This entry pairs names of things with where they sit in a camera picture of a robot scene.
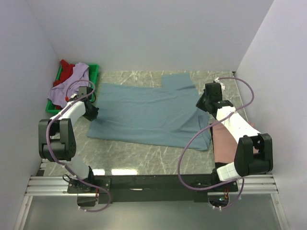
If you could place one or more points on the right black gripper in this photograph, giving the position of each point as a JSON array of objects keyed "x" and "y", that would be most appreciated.
[{"x": 200, "y": 105}]

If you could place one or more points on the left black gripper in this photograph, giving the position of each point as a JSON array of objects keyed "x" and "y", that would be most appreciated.
[{"x": 93, "y": 115}]

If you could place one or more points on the blue t-shirt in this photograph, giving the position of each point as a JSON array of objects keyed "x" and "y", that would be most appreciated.
[{"x": 165, "y": 116}]

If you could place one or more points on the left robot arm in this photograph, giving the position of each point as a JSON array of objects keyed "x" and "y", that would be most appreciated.
[{"x": 56, "y": 139}]

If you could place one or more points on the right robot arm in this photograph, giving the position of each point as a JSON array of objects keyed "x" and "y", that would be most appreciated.
[{"x": 254, "y": 149}]

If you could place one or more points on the lavender t-shirt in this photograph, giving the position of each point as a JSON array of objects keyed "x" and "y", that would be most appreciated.
[{"x": 58, "y": 93}]

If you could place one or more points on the green plastic bin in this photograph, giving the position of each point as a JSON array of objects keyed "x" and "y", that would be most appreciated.
[{"x": 93, "y": 77}]

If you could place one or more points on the folded pink t-shirt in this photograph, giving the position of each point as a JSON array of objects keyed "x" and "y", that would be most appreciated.
[{"x": 223, "y": 146}]

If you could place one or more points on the red t-shirt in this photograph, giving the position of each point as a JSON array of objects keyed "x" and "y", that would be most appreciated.
[{"x": 66, "y": 72}]

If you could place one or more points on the black base beam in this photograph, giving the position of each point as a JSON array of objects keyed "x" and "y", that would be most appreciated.
[{"x": 147, "y": 188}]

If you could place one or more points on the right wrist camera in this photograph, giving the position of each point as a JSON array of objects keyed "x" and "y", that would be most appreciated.
[{"x": 213, "y": 92}]

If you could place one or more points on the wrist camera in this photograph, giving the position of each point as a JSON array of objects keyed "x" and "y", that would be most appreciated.
[
  {"x": 213, "y": 92},
  {"x": 82, "y": 92}
]

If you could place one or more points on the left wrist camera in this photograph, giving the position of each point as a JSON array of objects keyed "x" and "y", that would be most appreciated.
[{"x": 82, "y": 92}]

